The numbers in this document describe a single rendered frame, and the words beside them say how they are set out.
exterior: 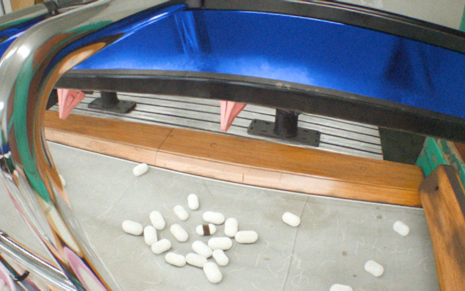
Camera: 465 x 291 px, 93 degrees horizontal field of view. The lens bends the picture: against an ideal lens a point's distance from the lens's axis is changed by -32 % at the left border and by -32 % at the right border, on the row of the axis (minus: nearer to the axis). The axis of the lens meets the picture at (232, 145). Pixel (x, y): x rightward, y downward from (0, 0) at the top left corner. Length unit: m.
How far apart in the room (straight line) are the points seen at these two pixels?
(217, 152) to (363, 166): 0.30
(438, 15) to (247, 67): 2.32
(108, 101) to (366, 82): 0.93
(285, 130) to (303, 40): 0.63
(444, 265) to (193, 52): 0.42
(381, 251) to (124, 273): 0.42
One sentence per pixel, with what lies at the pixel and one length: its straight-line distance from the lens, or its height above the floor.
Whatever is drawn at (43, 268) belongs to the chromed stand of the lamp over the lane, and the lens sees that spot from 0.23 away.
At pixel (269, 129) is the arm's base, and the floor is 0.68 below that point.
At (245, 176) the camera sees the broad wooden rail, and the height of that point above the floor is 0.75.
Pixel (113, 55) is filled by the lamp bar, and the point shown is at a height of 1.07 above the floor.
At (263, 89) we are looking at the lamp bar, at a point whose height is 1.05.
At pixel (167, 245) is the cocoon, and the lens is 0.47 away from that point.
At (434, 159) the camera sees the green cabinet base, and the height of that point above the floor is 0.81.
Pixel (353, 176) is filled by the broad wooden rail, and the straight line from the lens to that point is 0.60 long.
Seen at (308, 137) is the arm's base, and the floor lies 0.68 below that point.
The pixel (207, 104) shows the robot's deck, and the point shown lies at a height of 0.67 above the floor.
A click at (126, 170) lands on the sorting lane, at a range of 0.64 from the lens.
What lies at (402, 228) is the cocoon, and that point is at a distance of 0.55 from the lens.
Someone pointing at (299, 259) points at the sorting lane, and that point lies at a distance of 0.47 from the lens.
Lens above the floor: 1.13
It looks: 36 degrees down
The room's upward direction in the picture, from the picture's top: straight up
